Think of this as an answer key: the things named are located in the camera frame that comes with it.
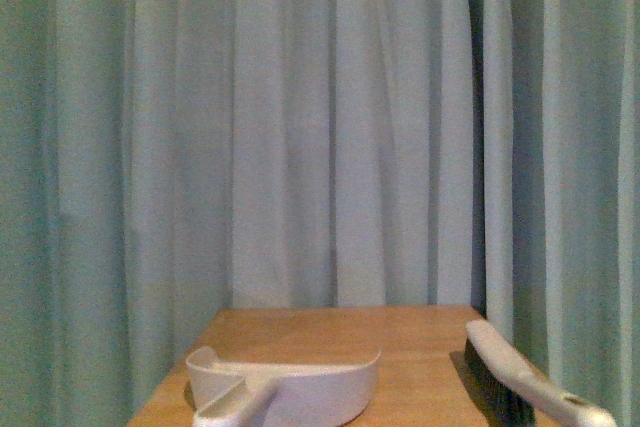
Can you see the teal fabric curtain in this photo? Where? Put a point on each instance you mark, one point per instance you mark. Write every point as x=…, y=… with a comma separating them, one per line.
x=164, y=159

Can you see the wooden bedside table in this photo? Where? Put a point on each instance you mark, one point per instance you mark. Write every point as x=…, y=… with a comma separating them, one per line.
x=423, y=377

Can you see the beige hand brush black bristles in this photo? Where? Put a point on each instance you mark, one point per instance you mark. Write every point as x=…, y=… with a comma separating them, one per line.
x=514, y=391

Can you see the beige plastic dustpan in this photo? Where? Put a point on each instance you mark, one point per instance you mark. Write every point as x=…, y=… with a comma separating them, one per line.
x=230, y=393

